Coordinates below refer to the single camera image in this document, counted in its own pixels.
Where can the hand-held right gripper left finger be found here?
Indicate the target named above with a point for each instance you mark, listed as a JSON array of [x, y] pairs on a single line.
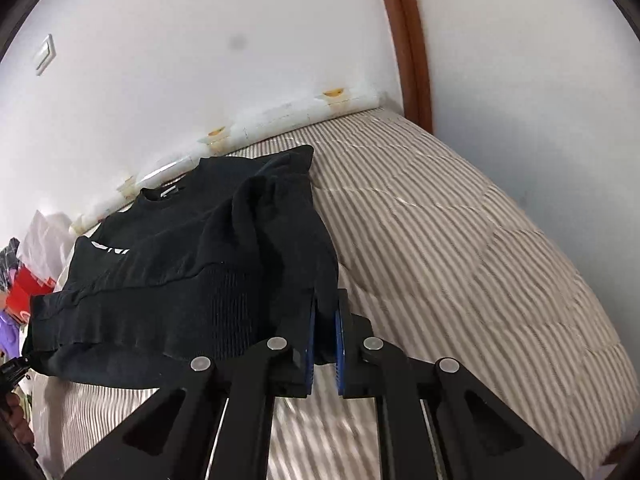
[[250, 400]]

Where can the black sweatshirt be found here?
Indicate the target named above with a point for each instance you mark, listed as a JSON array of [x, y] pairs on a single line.
[[200, 260]]

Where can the person's left hand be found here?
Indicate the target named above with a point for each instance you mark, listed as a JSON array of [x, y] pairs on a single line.
[[20, 422]]

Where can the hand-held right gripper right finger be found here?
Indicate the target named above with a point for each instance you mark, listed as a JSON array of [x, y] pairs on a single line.
[[341, 355]]

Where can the striped mattress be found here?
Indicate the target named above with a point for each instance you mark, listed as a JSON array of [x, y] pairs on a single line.
[[475, 260]]

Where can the purple plush cloth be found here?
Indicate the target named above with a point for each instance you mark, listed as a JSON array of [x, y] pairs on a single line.
[[9, 335]]

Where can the plaid cloth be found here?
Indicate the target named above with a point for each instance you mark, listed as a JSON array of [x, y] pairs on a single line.
[[9, 260]]

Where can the white plastic bag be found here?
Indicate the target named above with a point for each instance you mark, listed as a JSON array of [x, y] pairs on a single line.
[[45, 245]]

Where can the red paper bag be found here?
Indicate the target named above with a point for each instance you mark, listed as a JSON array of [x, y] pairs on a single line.
[[25, 295]]

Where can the brown wooden door frame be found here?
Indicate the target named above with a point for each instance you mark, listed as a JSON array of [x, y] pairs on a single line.
[[410, 35]]

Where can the white light switch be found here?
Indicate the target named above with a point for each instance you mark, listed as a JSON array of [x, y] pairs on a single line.
[[45, 55]]

